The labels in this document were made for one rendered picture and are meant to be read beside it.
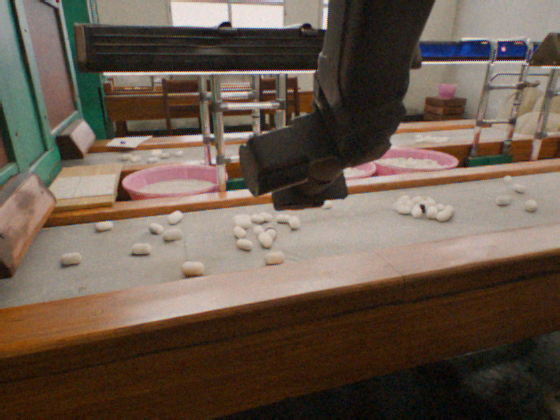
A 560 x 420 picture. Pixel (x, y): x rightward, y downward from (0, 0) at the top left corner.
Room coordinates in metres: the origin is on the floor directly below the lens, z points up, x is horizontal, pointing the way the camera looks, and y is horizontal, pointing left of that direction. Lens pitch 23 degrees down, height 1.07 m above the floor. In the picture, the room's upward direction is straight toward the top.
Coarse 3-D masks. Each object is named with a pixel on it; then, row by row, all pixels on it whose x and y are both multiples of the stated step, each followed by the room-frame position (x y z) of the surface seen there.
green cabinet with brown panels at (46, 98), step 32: (0, 0) 0.92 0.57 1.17; (32, 0) 1.21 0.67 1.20; (0, 32) 0.87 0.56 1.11; (32, 32) 1.14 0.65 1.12; (64, 32) 1.53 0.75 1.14; (0, 64) 0.79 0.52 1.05; (32, 64) 1.02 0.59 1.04; (64, 64) 1.48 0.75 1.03; (0, 96) 0.75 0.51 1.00; (32, 96) 0.99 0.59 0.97; (64, 96) 1.37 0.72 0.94; (0, 128) 0.75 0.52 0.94; (32, 128) 0.93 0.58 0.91; (64, 128) 1.22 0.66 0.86; (0, 160) 0.70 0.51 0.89; (32, 160) 0.87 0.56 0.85
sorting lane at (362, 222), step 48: (384, 192) 0.96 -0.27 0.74; (432, 192) 0.96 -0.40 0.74; (480, 192) 0.96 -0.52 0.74; (528, 192) 0.96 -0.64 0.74; (48, 240) 0.67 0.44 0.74; (96, 240) 0.67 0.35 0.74; (144, 240) 0.67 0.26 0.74; (192, 240) 0.67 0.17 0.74; (288, 240) 0.67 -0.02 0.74; (336, 240) 0.67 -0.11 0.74; (384, 240) 0.67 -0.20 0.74; (432, 240) 0.67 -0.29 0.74; (0, 288) 0.51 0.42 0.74; (48, 288) 0.51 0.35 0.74; (96, 288) 0.51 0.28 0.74
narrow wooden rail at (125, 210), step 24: (480, 168) 1.10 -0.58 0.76; (504, 168) 1.09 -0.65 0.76; (528, 168) 1.10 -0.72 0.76; (552, 168) 1.13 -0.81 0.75; (240, 192) 0.88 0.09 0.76; (360, 192) 0.94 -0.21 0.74; (72, 216) 0.74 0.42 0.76; (96, 216) 0.76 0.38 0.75; (120, 216) 0.77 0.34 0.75; (144, 216) 0.79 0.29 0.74
